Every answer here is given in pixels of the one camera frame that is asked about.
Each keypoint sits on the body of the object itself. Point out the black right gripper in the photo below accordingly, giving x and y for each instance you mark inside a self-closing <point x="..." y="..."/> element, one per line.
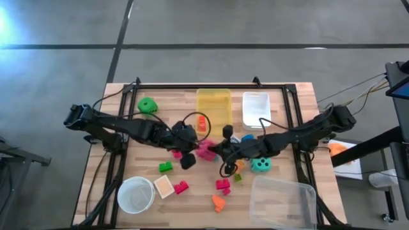
<point x="244" y="148"/>

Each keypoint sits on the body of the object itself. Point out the grey furniture leg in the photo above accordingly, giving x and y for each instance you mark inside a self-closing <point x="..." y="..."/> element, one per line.
<point x="22" y="155"/>

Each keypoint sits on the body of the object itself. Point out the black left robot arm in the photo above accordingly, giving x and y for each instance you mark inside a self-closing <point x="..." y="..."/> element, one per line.
<point x="128" y="126"/>

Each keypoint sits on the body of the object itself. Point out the white shoe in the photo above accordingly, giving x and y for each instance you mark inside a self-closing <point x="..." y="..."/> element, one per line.
<point x="381" y="179"/>

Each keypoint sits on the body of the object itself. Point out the pink red foam die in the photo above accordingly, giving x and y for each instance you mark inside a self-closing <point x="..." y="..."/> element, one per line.
<point x="207" y="153"/>

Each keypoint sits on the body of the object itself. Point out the black stand leg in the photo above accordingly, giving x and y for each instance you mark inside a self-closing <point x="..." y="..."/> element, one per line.
<point x="391" y="201"/>

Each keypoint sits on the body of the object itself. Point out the green foam die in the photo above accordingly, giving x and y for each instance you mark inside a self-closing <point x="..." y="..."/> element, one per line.
<point x="147" y="104"/>

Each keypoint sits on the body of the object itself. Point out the yellow translucent plastic bin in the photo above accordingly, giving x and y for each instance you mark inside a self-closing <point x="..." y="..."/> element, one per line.
<point x="214" y="102"/>

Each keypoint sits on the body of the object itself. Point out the yellow orange long brick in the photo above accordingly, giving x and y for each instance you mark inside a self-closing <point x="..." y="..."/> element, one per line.
<point x="240" y="165"/>

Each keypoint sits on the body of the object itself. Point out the black frame bracket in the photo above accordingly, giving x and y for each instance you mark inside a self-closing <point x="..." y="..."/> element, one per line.
<point x="138" y="80"/>
<point x="256" y="81"/>

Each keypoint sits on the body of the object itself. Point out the clear plastic container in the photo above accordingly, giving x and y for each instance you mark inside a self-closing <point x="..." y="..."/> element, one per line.
<point x="281" y="204"/>

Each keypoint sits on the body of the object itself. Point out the small red toy brick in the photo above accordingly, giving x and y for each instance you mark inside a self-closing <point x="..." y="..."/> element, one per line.
<point x="226" y="191"/>

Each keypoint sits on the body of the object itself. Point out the white plastic bin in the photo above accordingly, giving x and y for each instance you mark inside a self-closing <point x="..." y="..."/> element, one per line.
<point x="256" y="110"/>

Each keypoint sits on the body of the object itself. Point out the black slanted bar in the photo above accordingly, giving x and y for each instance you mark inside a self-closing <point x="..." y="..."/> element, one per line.
<point x="367" y="147"/>

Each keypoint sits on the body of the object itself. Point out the white paper sheet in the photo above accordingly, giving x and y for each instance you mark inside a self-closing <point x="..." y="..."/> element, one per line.
<point x="351" y="169"/>

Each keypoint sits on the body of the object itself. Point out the bright green toy brick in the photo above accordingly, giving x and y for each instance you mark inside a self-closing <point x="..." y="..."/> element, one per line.
<point x="165" y="166"/>

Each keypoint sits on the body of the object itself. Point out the white round bucket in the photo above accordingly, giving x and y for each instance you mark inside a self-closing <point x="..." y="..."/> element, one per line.
<point x="135" y="195"/>

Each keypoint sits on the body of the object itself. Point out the orange red toy brick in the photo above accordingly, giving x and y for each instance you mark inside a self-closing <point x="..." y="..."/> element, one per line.
<point x="202" y="124"/>

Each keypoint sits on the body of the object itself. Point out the small green toy brick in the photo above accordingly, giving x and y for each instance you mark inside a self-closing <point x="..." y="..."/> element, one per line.
<point x="238" y="177"/>

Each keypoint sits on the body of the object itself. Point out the blue screen tablet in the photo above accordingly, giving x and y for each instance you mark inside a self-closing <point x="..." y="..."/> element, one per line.
<point x="402" y="91"/>

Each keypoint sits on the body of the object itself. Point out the blue square toy brick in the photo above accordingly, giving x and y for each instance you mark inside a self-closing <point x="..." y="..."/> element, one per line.
<point x="217" y="157"/>

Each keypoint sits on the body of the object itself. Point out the orange object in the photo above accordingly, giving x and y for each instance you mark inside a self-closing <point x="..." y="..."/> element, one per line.
<point x="337" y="149"/>

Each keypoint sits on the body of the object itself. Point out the black metal frame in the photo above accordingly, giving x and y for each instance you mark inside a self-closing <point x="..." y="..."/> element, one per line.
<point x="166" y="86"/>

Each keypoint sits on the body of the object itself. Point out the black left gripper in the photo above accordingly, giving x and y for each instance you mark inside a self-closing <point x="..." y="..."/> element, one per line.
<point x="179" y="143"/>

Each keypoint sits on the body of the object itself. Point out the black equipment stand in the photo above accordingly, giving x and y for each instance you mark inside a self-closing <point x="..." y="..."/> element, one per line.
<point x="397" y="111"/>

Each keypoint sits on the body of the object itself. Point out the orange brick with round disc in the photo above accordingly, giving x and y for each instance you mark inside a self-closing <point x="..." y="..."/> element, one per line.
<point x="218" y="202"/>

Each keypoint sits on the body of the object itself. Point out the blue playing card deck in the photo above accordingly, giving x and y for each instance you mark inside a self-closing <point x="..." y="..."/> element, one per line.
<point x="234" y="139"/>

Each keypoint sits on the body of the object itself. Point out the teal foam die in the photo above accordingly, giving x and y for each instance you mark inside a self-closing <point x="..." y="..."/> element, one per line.
<point x="261" y="164"/>

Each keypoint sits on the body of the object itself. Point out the caster wheel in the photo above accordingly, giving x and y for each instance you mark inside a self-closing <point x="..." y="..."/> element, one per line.
<point x="387" y="218"/>

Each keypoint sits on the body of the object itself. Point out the blue oval toy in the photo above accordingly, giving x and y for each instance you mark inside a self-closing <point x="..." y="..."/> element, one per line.
<point x="248" y="138"/>

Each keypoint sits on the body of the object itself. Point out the red stepped toy brick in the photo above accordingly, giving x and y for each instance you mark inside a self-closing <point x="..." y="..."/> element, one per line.
<point x="181" y="187"/>
<point x="176" y="155"/>

